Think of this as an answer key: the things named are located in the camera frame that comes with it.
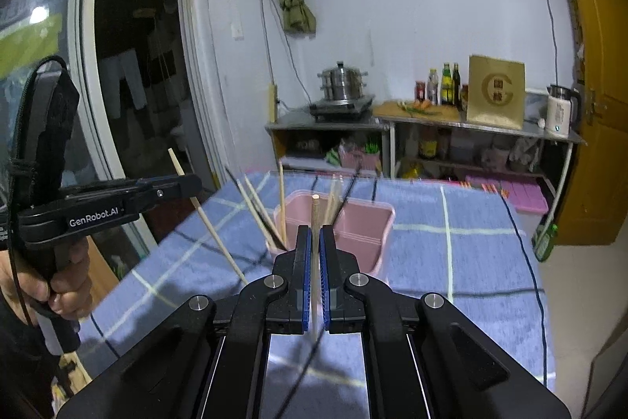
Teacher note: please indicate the gold cardboard box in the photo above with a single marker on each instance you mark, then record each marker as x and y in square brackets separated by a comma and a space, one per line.
[495, 92]

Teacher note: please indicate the black box on shelf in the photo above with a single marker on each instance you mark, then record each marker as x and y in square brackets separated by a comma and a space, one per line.
[308, 146]

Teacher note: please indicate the clear plastic bottle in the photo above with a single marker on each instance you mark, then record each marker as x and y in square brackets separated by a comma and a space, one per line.
[431, 87]

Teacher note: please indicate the light wooden chopstick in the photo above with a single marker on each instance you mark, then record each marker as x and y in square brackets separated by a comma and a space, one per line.
[315, 213]
[282, 203]
[260, 209]
[331, 198]
[338, 195]
[221, 247]

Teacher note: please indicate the vegetables on cutting board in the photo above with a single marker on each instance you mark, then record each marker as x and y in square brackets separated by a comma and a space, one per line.
[419, 105]

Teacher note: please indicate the yellow power strip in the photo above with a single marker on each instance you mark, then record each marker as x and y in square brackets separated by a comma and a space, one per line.
[273, 102]

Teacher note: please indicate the white electric kettle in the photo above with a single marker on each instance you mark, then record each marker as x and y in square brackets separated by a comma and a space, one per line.
[559, 114]

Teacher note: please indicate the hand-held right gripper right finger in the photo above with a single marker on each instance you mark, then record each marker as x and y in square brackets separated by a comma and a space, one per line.
[325, 271]

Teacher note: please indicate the pink plastic container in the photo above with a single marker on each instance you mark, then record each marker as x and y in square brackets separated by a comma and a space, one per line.
[363, 242]

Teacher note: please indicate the yellow wooden door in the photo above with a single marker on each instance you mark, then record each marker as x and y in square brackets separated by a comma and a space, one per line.
[603, 105]

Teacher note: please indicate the yellow label bottle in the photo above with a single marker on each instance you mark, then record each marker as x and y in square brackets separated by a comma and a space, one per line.
[428, 146]

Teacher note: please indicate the person's left forearm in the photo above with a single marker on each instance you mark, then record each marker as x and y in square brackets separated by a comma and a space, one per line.
[19, 350]

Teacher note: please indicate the wall poster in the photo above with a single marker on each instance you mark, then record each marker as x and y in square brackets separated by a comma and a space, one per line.
[573, 11]

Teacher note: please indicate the person's left hand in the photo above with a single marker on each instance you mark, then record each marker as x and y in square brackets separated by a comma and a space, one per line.
[73, 286]

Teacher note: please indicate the pink woven basket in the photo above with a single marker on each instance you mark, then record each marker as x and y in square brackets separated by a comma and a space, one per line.
[358, 160]

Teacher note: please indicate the hanging white clothes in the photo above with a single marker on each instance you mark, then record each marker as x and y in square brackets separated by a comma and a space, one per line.
[125, 80]

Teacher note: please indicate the small metal shelf table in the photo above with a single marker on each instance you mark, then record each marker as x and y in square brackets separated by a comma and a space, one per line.
[294, 120]

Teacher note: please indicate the power strip with green light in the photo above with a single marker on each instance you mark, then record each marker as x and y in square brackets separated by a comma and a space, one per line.
[544, 244]

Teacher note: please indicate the long metal shelf table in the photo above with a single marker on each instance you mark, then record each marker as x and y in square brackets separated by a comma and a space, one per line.
[535, 130]

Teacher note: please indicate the blue plaid blanket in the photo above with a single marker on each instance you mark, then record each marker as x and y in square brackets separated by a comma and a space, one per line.
[466, 262]

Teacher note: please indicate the dark sauce bottle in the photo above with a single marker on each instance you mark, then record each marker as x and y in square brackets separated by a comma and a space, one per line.
[456, 85]

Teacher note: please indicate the green oil bottle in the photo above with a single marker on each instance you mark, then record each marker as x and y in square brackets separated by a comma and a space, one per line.
[446, 85]

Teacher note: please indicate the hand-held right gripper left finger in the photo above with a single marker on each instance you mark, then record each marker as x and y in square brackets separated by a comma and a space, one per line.
[305, 271]

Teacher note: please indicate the steel steamer pot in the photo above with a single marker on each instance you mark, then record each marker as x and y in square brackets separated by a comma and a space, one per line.
[343, 83]

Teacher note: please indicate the wooden cutting board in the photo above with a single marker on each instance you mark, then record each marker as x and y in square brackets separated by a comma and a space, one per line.
[446, 112]

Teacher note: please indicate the red sauce jar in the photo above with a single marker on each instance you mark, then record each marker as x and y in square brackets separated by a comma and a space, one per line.
[420, 91]

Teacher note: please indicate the dark chopstick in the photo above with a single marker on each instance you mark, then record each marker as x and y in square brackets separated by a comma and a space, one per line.
[245, 195]
[351, 184]

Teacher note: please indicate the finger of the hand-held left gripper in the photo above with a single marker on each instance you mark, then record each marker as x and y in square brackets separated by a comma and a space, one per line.
[147, 191]

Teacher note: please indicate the pink plastic crate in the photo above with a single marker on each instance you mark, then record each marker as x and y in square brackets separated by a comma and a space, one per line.
[520, 195]

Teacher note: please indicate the yellow bag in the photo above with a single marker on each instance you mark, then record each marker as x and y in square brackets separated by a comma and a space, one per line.
[411, 169]

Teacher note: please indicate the black induction cooker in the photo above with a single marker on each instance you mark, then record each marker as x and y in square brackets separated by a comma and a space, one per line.
[343, 109]

